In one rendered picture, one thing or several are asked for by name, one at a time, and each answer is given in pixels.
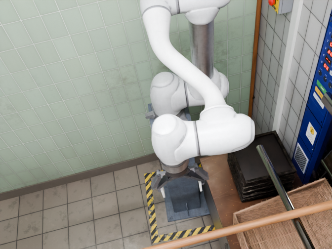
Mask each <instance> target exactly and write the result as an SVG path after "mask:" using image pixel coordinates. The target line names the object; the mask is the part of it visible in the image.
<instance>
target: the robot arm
mask: <svg viewBox="0 0 332 249"><path fill-rule="evenodd" d="M229 2H230V0H140V10H141V14H142V19H143V23H144V25H145V28H146V31H147V35H148V38H149V42H150V45H151V47H152V50H153V52H154V53H155V55H156V56H157V57H158V59H159V60H160V61H161V62H162V63H163V64H164V65H166V66H167V67H168V68H169V69H170V70H172V71H173V72H174V73H175V74H174V73H171V72H161V73H158V74H157V75H155V76H154V78H153V79H152V82H151V86H150V98H151V103H152V105H151V107H152V109H153V110H152V111H151V112H148V113H146V114H145V116H146V117H145V118H146V119H154V122H153V124H152V130H151V132H152V145H153V149H154V151H155V153H156V155H157V157H158V158H159V160H160V162H161V164H162V167H163V169H164V171H160V170H159V169H158V170H157V174H156V175H155V177H154V179H153V180H152V182H151V188H152V190H155V189H157V190H158V192H161V193H162V195H163V198H165V190H164V187H163V186H165V185H166V184H167V183H168V182H171V181H172V180H173V179H177V178H183V177H185V178H191V179H194V180H197V181H198V182H199V188H200V191H202V185H204V183H205V182H204V180H209V176H208V173H207V172H206V171H205V170H203V169H202V168H200V167H199V166H198V165H197V163H193V164H194V165H193V166H188V163H189V158H192V157H196V156H204V155H208V156H212V155H221V154H227V153H231V152H235V151H238V150H241V149H243V148H245V147H247V146H249V145H250V144H251V143H252V142H253V141H254V136H255V126H254V121H253V120H252V119H251V118H250V117H249V116H247V115H245V114H237V113H236V112H235V111H234V109H233V108H232V107H231V106H228V105H227V104H226V102H225V100H224V98H226V96H227V95H228V93H229V82H228V79H227V78H226V76H225V75H224V74H222V73H221V72H218V71H217V69H216V68H215V67H214V66H213V61H214V19H215V17H216V16H217V14H218V12H219V10H220V9H221V8H223V7H225V6H226V5H227V4H228V3H229ZM179 13H180V14H182V13H183V14H184V15H185V17H186V19H187V20H188V25H189V37H190V49H191V61H192V63H191V62H190V61H188V60H187V59H186V58H185V57H184V56H183V55H181V54H180V53H179V52H178V51H177V50H176V49H175V48H174V47H173V46H172V44H171V42H170V40H169V31H170V21H171V16H173V15H176V14H179ZM176 74H177V75H178V76H177V75H176ZM203 105H205V109H204V110H203V111H202V112H201V113H200V119H199V120H198V121H196V122H195V121H188V119H187V118H186V115H185V111H184V108H186V107H191V106H203ZM163 175H164V176H163Z"/></svg>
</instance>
